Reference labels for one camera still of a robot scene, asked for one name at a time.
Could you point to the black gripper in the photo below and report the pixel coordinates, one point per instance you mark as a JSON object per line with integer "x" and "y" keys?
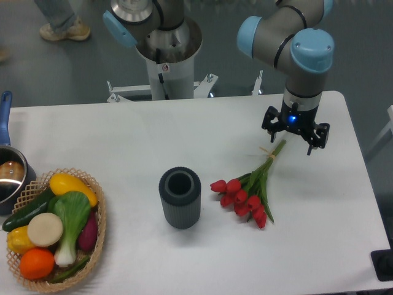
{"x": 297, "y": 116}

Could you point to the red tulip bouquet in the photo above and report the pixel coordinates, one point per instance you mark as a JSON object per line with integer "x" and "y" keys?
{"x": 247, "y": 194}

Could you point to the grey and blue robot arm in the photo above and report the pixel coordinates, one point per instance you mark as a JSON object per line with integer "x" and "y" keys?
{"x": 288, "y": 41}

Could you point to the dark grey ribbed vase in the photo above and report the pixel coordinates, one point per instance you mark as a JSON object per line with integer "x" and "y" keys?
{"x": 180, "y": 194}

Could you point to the black device at table edge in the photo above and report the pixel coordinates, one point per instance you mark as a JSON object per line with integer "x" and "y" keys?
{"x": 382, "y": 262}

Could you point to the green bok choy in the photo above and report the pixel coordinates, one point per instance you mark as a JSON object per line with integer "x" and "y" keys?
{"x": 73, "y": 208}

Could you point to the purple sweet potato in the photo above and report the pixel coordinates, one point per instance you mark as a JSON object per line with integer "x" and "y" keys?
{"x": 88, "y": 237}

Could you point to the person's beige shoe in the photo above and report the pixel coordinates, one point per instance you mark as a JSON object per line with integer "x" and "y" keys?
{"x": 78, "y": 31}

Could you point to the yellow squash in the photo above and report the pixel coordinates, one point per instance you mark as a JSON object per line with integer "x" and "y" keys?
{"x": 61, "y": 183}

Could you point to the person's jeans leg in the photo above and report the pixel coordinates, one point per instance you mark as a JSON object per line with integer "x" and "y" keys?
{"x": 58, "y": 13}

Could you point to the green bean pod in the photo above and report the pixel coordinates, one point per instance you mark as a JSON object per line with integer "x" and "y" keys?
{"x": 72, "y": 271}

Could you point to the beige round disc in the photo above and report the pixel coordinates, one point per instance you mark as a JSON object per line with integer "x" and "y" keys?
{"x": 45, "y": 229}

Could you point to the dark green cucumber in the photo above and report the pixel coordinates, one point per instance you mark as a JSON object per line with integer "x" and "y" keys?
{"x": 24, "y": 215}

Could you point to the orange fruit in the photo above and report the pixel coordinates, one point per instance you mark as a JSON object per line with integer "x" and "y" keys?
{"x": 36, "y": 263}

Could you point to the woven wicker basket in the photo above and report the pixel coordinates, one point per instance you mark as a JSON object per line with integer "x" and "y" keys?
{"x": 32, "y": 190}

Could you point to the yellow bell pepper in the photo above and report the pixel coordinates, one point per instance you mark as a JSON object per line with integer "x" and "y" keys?
{"x": 18, "y": 240}

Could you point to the white furniture frame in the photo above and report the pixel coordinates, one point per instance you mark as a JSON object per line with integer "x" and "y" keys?
{"x": 381, "y": 139}

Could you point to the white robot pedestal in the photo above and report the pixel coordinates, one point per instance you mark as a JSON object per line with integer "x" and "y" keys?
{"x": 169, "y": 57}

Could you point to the blue handled saucepan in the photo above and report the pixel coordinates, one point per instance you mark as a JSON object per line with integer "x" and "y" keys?
{"x": 16, "y": 172}

